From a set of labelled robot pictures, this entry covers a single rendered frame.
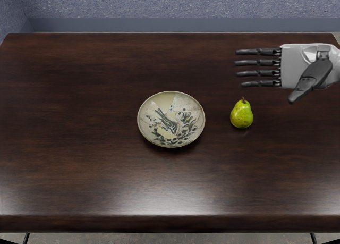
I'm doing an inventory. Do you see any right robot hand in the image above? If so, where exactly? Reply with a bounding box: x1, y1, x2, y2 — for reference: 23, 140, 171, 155
234, 43, 340, 105

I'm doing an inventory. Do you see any green pear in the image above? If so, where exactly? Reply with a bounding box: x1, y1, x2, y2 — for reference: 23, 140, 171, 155
229, 96, 254, 129

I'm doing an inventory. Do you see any patterned ceramic plate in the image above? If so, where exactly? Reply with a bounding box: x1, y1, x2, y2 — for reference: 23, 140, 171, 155
137, 90, 206, 148

